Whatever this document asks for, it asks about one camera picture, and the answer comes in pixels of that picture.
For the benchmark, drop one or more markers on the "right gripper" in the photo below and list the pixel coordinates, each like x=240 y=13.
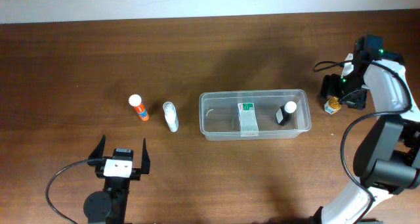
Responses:
x=331 y=87

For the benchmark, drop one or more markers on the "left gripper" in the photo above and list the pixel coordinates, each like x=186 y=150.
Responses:
x=136 y=173

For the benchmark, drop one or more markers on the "small jar gold lid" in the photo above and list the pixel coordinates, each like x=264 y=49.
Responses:
x=332 y=105

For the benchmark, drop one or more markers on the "orange tube white cap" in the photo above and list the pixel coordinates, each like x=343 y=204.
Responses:
x=136 y=102

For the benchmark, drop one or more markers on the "white spray bottle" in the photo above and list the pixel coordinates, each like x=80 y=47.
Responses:
x=171 y=116

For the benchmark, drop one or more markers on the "dark bottle white cap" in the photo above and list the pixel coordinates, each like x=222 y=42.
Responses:
x=283 y=115

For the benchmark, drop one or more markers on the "white green medicine box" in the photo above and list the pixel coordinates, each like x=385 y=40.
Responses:
x=247 y=120

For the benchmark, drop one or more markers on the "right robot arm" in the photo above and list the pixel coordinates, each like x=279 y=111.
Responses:
x=387 y=161

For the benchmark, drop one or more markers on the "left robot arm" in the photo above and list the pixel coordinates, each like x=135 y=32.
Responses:
x=109 y=204

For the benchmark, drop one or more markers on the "clear plastic container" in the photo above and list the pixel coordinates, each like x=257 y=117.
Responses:
x=218 y=114

